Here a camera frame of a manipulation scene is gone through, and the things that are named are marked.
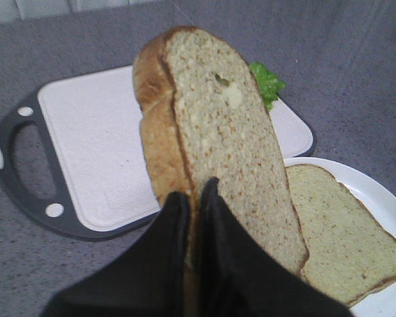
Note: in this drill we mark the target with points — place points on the green lettuce leaf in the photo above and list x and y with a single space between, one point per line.
268 83

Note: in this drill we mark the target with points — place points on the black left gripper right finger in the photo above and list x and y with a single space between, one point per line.
238 278

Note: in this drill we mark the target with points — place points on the white round plate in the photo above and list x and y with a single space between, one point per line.
382 205

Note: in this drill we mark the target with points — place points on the white cutting board grey rim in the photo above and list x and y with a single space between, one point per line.
89 127

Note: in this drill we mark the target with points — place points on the bread slice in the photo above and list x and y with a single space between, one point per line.
204 117
351 254

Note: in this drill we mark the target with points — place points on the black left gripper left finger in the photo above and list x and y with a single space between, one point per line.
146 280

